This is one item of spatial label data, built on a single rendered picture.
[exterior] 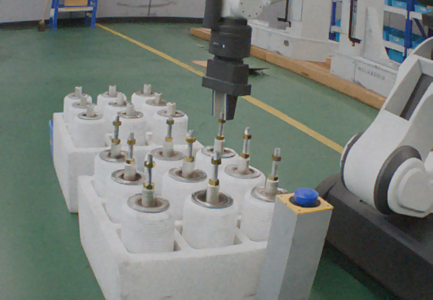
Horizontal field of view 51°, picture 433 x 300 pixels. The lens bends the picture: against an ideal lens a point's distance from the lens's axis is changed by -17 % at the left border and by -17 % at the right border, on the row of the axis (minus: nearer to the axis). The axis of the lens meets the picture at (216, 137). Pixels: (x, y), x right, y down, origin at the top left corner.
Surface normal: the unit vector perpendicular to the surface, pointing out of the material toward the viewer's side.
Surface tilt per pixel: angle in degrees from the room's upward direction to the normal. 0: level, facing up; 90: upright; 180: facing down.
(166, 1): 90
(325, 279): 0
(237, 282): 90
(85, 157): 90
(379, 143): 44
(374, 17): 68
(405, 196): 90
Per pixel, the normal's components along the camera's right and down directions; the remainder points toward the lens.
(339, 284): 0.10, -0.95
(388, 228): -0.58, -0.64
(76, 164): 0.40, 0.30
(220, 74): -0.70, 0.15
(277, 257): -0.91, 0.03
